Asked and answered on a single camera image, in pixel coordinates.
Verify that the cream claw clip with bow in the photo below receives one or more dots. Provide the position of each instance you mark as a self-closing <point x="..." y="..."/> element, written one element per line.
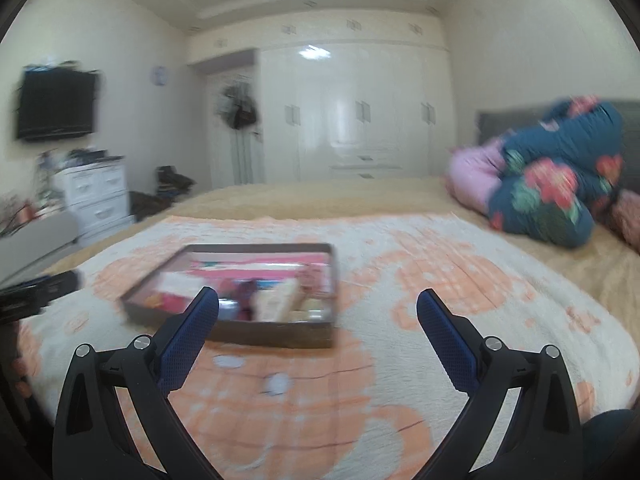
<point x="280" y="295"/>

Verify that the blue floral quilt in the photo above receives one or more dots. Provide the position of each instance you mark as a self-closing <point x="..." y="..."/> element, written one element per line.
<point x="550" y="195"/>

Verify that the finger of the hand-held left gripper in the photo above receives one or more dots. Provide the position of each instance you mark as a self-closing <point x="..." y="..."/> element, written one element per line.
<point x="62" y="282"/>

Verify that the round wall clock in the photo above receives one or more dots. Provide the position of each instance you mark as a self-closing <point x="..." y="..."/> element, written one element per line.
<point x="160" y="75"/>

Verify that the grey desk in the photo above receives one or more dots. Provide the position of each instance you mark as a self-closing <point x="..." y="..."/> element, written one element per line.
<point x="35" y="240"/>

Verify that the grey quilted headboard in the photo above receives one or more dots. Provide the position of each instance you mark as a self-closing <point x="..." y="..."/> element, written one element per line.
<point x="500" y="120"/>

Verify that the bed with yellow sheet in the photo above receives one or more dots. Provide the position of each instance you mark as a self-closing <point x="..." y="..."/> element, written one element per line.
<point x="325" y="197"/>

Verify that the white door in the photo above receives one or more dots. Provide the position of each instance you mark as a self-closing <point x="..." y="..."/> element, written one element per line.
<point x="220" y="160"/>

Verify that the pink pillow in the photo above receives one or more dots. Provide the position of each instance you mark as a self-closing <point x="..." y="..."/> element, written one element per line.
<point x="472" y="175"/>

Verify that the pink book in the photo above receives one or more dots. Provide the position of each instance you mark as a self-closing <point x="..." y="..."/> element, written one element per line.
<point x="170" y="305"/>

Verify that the white plastic drawer cabinet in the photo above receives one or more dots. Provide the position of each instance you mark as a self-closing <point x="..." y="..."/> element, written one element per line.
<point x="97" y="195"/>

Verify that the black wall television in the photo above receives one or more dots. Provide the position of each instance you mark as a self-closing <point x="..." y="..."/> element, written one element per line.
<point x="55" y="105"/>

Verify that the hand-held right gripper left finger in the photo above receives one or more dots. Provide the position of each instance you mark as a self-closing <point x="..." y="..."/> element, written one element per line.
<point x="187" y="340"/>

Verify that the brown cardboard box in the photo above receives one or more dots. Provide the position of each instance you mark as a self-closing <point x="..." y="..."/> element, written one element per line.
<point x="280" y="335"/>

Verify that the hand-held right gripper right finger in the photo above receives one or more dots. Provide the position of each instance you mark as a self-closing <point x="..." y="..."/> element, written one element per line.
<point x="445" y="340"/>

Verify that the white glossy wardrobe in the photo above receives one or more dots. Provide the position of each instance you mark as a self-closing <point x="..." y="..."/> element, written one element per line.
<point x="350" y="110"/>

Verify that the bags hanging on door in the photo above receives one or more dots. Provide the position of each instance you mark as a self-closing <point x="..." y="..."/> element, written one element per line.
<point x="240" y="107"/>

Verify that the brown hair claw clip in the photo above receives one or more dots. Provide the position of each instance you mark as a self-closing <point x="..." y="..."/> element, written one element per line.
<point x="246" y="300"/>

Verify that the pile of dark clothes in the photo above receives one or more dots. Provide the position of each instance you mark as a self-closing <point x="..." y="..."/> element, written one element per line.
<point x="172" y="180"/>

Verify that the pink fuzzy blanket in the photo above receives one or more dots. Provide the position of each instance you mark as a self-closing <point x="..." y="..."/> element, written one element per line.
<point x="627" y="220"/>

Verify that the orange and white printed blanket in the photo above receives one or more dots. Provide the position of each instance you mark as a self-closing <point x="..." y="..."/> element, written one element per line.
<point x="400" y="385"/>

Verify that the teal cloth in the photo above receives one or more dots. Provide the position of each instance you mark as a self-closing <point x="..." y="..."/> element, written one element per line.
<point x="607" y="445"/>

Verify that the dark bag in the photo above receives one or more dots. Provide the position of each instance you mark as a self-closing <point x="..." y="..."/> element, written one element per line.
<point x="150" y="205"/>

